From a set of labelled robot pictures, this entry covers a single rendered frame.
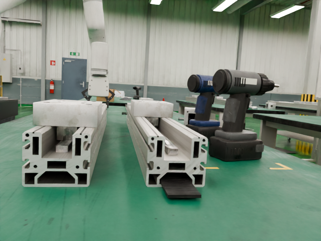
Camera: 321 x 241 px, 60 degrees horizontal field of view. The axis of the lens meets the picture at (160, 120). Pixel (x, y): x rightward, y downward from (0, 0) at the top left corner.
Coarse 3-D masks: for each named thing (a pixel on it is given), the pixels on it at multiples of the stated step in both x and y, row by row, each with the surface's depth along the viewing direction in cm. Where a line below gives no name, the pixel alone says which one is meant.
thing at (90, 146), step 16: (32, 128) 45; (48, 128) 47; (80, 128) 48; (96, 128) 57; (32, 144) 42; (48, 144) 47; (64, 144) 48; (80, 144) 50; (96, 144) 61; (32, 160) 42; (48, 160) 43; (64, 160) 43; (80, 160) 43; (32, 176) 46; (48, 176) 46; (64, 176) 47; (80, 176) 47
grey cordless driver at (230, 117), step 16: (224, 80) 64; (240, 80) 65; (256, 80) 67; (272, 80) 72; (240, 96) 68; (224, 112) 68; (240, 112) 68; (224, 128) 68; (240, 128) 69; (224, 144) 66; (240, 144) 67; (256, 144) 69; (224, 160) 66
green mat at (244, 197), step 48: (0, 144) 70; (0, 192) 40; (48, 192) 41; (96, 192) 42; (144, 192) 43; (240, 192) 46; (288, 192) 47; (0, 240) 28; (48, 240) 28; (96, 240) 29; (144, 240) 29; (192, 240) 30; (240, 240) 30; (288, 240) 31
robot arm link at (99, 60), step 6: (96, 42) 133; (102, 42) 134; (96, 48) 134; (102, 48) 134; (108, 48) 138; (96, 54) 134; (102, 54) 134; (96, 60) 134; (102, 60) 135; (96, 66) 134; (102, 66) 135
